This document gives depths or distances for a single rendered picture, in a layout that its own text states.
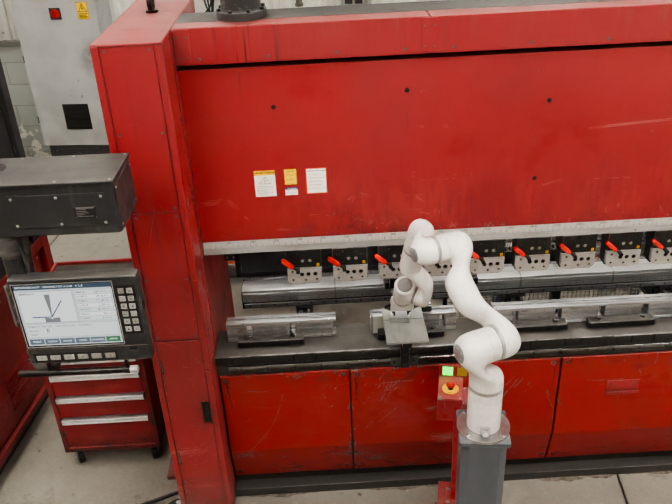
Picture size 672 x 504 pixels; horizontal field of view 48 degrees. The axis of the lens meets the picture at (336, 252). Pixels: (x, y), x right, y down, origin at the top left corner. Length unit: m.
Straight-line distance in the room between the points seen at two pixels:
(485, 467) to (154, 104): 1.76
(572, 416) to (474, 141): 1.48
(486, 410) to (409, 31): 1.40
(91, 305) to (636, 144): 2.21
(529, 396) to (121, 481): 2.13
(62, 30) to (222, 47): 4.65
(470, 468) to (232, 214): 1.38
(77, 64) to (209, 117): 4.57
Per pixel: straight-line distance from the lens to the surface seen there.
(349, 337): 3.47
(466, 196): 3.19
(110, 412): 4.08
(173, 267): 3.08
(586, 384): 3.75
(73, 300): 2.79
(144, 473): 4.24
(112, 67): 2.80
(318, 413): 3.62
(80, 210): 2.63
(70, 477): 4.35
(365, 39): 2.90
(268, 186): 3.10
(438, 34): 2.93
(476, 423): 2.76
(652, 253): 3.58
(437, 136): 3.06
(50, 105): 7.75
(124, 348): 2.86
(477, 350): 2.53
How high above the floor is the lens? 2.90
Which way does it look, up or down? 29 degrees down
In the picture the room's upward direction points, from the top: 3 degrees counter-clockwise
